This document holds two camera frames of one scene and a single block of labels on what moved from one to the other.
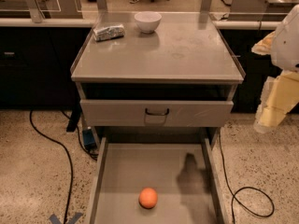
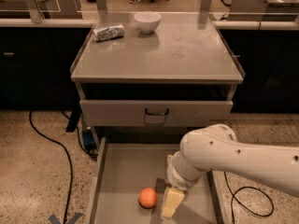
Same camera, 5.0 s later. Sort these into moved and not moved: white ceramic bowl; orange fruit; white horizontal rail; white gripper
Moved: white gripper
Not moved: white ceramic bowl; white horizontal rail; orange fruit
